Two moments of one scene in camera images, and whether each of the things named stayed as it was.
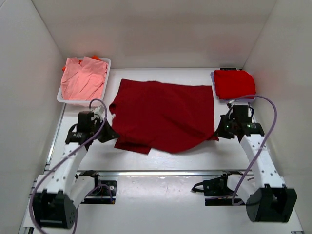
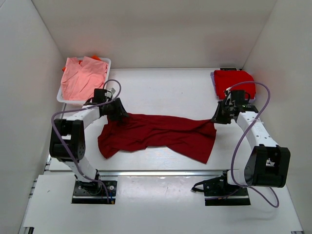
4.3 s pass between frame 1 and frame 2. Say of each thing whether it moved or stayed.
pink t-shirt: stayed
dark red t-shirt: moved
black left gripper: moved
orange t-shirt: stayed
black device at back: stayed
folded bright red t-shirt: stayed
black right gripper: moved
